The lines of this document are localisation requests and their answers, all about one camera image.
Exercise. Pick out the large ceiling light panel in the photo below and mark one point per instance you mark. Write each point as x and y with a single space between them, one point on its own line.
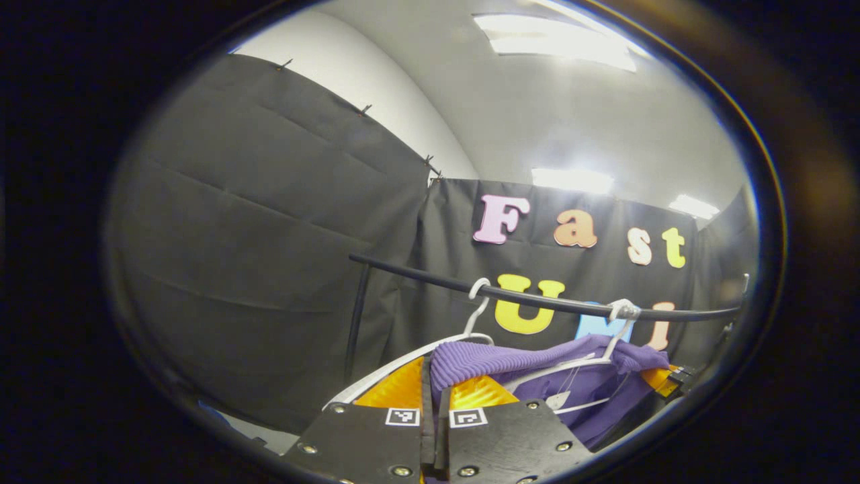
557 40

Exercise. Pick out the purple knit garment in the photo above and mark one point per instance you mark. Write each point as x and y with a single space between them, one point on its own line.
591 390

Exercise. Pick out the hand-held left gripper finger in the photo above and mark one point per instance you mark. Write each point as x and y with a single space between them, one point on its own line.
427 430
442 437

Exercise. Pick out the black metal garment rack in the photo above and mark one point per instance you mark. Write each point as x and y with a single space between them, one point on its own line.
430 274

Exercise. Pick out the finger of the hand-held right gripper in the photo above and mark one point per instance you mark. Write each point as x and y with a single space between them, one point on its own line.
662 382

